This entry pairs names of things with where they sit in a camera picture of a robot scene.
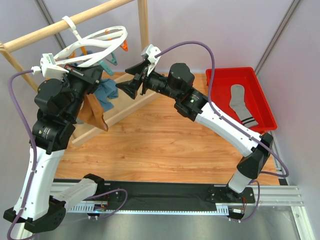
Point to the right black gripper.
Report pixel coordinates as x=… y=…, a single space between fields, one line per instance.
x=144 y=80

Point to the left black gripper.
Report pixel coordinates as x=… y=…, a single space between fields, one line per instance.
x=88 y=75

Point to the white round clip hanger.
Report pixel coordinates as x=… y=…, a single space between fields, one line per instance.
x=94 y=49

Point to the grey striped sock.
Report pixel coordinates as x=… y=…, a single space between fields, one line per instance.
x=238 y=105

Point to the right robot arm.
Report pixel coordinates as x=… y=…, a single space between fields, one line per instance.
x=192 y=104

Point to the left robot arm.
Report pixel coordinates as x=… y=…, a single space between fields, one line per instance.
x=59 y=100

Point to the blue sock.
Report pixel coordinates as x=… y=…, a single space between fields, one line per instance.
x=107 y=89

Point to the brown sock with cream cuff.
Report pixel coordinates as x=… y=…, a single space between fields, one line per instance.
x=92 y=113

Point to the red plastic tray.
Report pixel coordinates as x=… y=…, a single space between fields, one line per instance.
x=255 y=99

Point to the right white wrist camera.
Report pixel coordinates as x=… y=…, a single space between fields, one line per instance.
x=149 y=53

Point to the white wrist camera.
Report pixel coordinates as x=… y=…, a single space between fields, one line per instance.
x=149 y=53
x=49 y=68

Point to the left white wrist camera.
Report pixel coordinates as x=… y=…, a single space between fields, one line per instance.
x=49 y=68

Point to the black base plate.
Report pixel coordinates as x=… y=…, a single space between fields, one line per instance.
x=164 y=197

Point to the aluminium frame rail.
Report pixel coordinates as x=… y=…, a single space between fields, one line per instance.
x=111 y=202

